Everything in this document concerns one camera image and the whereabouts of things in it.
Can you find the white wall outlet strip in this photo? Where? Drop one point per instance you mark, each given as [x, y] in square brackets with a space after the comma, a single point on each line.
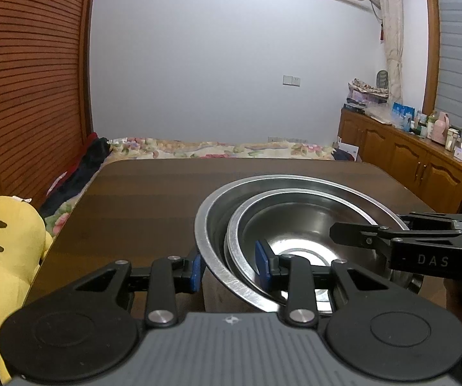
[287, 140]

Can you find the white cardboard box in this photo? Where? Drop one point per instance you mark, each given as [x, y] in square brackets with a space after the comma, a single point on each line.
[348, 150]

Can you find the blue printed box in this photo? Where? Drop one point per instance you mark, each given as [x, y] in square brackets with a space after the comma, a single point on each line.
[402, 116]

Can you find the stack of folded fabrics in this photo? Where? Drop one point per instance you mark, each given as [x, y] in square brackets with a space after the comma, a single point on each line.
[367, 92]

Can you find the wooden window frame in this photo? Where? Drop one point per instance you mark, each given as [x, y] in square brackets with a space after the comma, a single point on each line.
[432, 48]

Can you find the wooden louvered wardrobe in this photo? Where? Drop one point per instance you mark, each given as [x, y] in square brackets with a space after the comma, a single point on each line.
[30, 88]

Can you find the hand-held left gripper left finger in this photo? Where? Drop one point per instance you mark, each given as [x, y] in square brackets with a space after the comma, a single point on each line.
[198, 271]

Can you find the floral bed blanket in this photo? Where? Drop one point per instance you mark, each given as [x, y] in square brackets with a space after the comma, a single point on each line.
[199, 148]

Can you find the white wall switch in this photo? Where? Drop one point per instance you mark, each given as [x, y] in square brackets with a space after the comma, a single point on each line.
[291, 80]

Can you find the beige patterned curtain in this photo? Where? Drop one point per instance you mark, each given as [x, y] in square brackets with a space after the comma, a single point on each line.
[394, 48]

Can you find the white lidded cup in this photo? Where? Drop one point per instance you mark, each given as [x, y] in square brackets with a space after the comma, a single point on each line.
[452, 140]

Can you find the wooden sideboard cabinet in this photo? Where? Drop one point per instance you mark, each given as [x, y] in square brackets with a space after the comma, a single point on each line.
[400, 161]

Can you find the clear plastic bag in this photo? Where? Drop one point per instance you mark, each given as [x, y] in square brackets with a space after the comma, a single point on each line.
[379, 114]

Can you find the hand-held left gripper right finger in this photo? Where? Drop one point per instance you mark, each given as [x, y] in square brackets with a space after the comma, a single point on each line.
[261, 264]

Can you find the pink thermos jug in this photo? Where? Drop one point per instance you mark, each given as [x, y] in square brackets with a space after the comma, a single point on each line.
[441, 128]

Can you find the dark small fan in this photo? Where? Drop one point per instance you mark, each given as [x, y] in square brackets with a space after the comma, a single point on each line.
[383, 79]

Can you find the small stainless steel bowl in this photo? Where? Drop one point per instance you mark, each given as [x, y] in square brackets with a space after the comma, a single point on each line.
[295, 225]
[235, 257]

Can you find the yellow black cloth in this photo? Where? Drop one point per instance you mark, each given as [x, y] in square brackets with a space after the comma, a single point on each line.
[1, 257]

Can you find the large stainless steel bowl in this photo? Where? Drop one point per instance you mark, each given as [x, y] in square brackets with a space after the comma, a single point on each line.
[211, 229]

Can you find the dark cloth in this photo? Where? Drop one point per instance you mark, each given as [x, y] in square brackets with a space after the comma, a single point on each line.
[82, 165]

